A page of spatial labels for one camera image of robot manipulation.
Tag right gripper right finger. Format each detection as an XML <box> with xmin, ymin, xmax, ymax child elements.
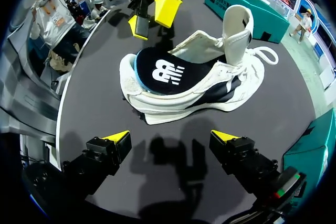
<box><xmin>209</xmin><ymin>129</ymin><xmax>281</xmax><ymax>196</ymax></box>

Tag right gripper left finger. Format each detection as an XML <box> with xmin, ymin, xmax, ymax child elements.
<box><xmin>61</xmin><ymin>130</ymin><xmax>132</xmax><ymax>196</ymax></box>

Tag white and navy shoe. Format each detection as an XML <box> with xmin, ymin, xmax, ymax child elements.
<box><xmin>119</xmin><ymin>4</ymin><xmax>279</xmax><ymax>125</ymax></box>

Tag blue and black insole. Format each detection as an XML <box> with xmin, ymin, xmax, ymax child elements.
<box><xmin>132</xmin><ymin>47</ymin><xmax>229</xmax><ymax>95</ymax></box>

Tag person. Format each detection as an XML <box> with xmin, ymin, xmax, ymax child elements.
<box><xmin>82</xmin><ymin>0</ymin><xmax>110</xmax><ymax>29</ymax></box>
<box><xmin>289</xmin><ymin>8</ymin><xmax>313</xmax><ymax>44</ymax></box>
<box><xmin>28</xmin><ymin>0</ymin><xmax>91</xmax><ymax>62</ymax></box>

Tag teal box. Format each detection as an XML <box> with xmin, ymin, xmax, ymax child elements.
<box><xmin>282</xmin><ymin>108</ymin><xmax>336</xmax><ymax>185</ymax></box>
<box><xmin>204</xmin><ymin>0</ymin><xmax>291</xmax><ymax>44</ymax></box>

